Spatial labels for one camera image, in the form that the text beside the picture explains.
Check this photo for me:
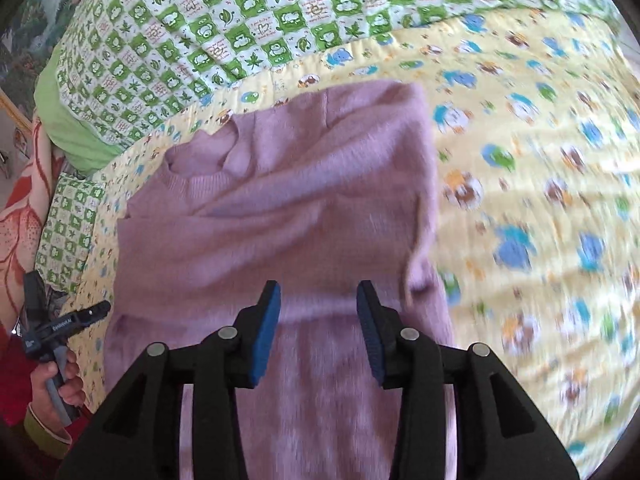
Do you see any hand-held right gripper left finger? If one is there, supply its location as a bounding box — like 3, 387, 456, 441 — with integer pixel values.
67, 280, 283, 480

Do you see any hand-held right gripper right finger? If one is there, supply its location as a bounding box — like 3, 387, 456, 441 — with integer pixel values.
356, 280, 581, 480

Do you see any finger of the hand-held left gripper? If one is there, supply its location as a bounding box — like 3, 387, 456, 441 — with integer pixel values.
72, 301, 112, 330

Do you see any purple knit sweater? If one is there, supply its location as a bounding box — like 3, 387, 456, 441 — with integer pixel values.
102, 80, 458, 480

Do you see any person's left forearm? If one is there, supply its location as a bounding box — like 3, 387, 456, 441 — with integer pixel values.
20, 401, 76, 448

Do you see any person's left hand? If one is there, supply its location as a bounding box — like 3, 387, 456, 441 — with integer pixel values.
30, 347, 86, 413

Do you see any green checkered pillow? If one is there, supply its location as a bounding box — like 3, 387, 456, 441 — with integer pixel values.
36, 175, 108, 296

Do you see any red floral blanket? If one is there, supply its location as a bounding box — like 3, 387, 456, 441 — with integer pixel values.
0, 110, 68, 331

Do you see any yellow bear-print bed sheet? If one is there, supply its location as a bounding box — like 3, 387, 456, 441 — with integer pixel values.
60, 10, 640, 476

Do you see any framed landscape picture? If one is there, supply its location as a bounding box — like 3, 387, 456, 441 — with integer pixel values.
0, 0, 108, 133

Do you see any green checkered quilt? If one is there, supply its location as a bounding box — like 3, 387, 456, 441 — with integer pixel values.
34, 0, 626, 173

